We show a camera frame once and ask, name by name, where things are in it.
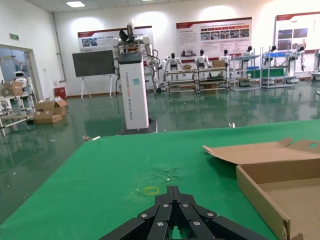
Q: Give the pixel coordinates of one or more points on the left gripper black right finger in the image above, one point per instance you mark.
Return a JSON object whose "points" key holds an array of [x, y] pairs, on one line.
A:
{"points": [[192, 212]]}

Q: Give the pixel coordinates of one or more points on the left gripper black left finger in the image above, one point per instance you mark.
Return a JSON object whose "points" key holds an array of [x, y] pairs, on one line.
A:
{"points": [[160, 212]]}

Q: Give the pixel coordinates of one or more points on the open brown cardboard box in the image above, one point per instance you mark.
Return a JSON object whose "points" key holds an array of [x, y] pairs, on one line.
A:
{"points": [[262, 152]]}

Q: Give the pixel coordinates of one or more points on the cardboard box with round hole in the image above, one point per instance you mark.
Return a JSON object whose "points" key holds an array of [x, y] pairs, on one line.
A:
{"points": [[16, 88]]}

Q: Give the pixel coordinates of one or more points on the green tablecloth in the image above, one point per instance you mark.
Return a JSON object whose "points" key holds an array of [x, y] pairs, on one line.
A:
{"points": [[100, 175]]}

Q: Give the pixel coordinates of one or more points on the metal tablecloth clip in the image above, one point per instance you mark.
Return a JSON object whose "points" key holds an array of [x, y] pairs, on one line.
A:
{"points": [[232, 125], [91, 138]]}

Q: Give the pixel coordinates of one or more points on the white tower robot with arms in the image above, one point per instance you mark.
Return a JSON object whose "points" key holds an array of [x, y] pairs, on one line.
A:
{"points": [[135, 100]]}

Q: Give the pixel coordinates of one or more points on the flat closed cardboard carton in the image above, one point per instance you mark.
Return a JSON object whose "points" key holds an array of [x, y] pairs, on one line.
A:
{"points": [[46, 119]]}

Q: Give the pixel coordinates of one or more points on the white shelf rack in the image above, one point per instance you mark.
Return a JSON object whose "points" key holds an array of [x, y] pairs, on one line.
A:
{"points": [[277, 72], [246, 72]]}

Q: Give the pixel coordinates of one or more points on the white humanoid robot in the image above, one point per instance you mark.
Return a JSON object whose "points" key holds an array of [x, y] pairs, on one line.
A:
{"points": [[225, 58], [301, 52], [172, 62], [273, 48], [201, 60], [247, 53]]}

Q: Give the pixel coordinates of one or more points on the open cardboard carton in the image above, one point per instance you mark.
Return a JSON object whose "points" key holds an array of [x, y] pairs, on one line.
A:
{"points": [[50, 107]]}

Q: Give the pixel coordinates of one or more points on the black screen on stand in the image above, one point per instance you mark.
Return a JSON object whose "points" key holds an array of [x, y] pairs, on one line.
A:
{"points": [[92, 63]]}

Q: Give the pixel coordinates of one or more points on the white pipe rack table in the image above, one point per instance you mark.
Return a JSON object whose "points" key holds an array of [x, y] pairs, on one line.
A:
{"points": [[17, 97]]}

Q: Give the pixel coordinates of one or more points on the small white round-head robot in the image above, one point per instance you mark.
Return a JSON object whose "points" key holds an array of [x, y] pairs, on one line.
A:
{"points": [[19, 75]]}

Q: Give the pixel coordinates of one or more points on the green exit sign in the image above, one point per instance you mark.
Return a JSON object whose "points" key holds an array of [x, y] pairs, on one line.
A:
{"points": [[14, 36]]}

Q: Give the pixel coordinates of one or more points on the pipe frame workbench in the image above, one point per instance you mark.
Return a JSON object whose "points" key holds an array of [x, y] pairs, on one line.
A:
{"points": [[212, 79], [181, 81]]}

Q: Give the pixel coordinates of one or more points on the red white wall poster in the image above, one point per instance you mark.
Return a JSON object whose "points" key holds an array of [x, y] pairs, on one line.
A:
{"points": [[300, 25], [95, 40], [190, 37]]}

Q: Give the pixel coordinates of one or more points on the white wall pipe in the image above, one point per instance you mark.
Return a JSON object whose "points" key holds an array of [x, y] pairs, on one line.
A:
{"points": [[56, 35]]}

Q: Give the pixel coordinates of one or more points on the glass doorway with grey frame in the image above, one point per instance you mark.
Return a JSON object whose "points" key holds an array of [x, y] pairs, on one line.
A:
{"points": [[7, 53]]}

